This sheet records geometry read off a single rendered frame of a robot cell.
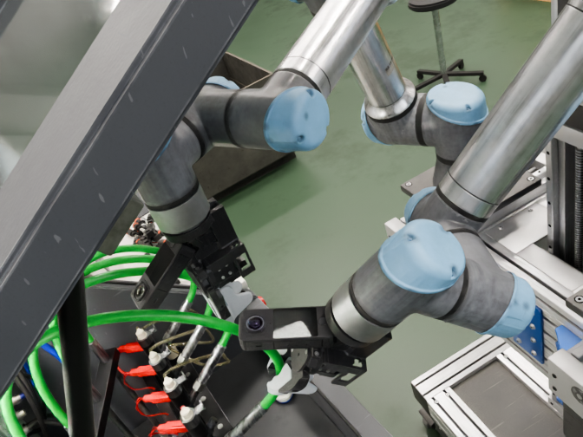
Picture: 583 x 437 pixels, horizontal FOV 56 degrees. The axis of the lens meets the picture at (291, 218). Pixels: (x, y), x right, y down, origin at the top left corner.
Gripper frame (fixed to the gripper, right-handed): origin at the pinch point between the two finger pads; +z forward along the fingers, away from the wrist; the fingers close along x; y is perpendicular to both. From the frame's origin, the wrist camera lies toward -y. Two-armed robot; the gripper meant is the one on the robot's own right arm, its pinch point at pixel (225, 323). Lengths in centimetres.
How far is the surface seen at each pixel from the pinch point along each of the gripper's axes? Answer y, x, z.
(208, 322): -3.1, -11.4, -12.2
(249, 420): -4.9, -10.7, 8.6
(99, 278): -11.9, 8.7, -13.6
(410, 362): 63, 55, 123
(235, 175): 77, 227, 108
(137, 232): 0, 80, 24
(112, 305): -14.1, 32.3, 7.9
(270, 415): 0.4, 12.0, 40.1
